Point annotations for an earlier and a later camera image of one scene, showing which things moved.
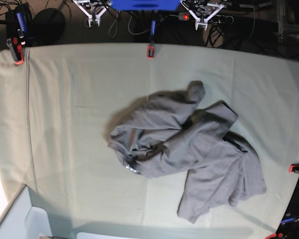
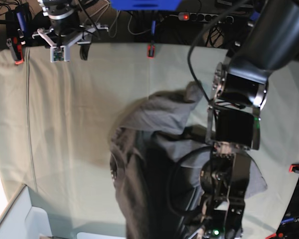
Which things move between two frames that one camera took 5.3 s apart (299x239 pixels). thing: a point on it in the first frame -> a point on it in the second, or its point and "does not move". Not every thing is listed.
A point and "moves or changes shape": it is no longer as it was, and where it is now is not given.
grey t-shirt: [168, 133] moves or changes shape
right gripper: [203, 10] -> [224, 183]
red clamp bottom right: [275, 235] does not move
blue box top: [145, 5] does not move
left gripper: [94, 9] -> [84, 39]
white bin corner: [20, 220] does not move
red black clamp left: [16, 44] does not move
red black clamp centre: [151, 50] does not move
